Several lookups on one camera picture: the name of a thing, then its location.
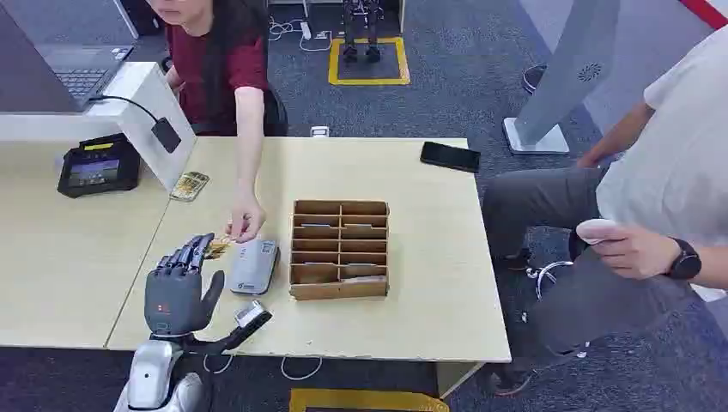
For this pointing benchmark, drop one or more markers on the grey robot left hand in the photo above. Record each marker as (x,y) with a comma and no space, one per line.
(173,301)

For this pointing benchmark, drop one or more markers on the gold patterned card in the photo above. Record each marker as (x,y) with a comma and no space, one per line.
(218,248)

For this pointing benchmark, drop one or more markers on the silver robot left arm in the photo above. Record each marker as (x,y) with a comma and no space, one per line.
(149,375)

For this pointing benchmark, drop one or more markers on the grey card reader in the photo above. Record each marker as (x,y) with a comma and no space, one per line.
(253,266)

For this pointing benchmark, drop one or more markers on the stack of gold cards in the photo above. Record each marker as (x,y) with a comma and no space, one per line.
(189,186)

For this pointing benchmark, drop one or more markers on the black payment terminal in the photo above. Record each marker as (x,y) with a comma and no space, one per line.
(99,166)

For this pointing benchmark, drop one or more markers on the wooden card box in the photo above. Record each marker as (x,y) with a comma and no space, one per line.
(339,250)

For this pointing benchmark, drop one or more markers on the grey card in box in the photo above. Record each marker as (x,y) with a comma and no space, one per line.
(364,279)

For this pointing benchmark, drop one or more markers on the white desk riser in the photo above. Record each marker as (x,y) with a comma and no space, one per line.
(149,108)

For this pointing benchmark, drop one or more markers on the black office chair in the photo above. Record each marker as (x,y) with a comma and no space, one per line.
(276,116)

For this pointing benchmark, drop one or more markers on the small white chair part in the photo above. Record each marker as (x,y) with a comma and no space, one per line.
(319,131)

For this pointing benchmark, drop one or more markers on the person in red top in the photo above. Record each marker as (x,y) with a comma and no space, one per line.
(202,62)

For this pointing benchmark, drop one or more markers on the grey laptop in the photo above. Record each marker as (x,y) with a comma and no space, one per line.
(34,74)

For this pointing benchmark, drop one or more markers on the yellow tape square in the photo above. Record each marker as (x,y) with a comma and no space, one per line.
(334,62)

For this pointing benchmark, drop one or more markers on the white power strip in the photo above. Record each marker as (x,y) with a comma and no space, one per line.
(306,30)

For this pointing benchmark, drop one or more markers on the black smartphone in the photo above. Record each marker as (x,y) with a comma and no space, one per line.
(450,156)

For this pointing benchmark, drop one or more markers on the black humanoid robot legs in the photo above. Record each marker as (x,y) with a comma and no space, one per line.
(362,28)

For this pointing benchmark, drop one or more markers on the dark shoe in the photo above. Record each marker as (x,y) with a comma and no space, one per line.
(532,78)

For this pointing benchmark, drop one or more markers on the grey floor stand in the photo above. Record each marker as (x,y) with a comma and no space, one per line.
(569,74)

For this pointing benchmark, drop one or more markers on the person's hand with watch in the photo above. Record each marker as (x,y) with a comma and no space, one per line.
(631,250)

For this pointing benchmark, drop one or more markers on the black wristwatch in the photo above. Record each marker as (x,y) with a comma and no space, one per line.
(685,262)

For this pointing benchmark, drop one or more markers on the person in white shirt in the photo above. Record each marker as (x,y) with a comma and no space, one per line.
(665,153)

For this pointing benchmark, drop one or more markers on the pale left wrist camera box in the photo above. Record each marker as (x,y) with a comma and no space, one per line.
(250,314)

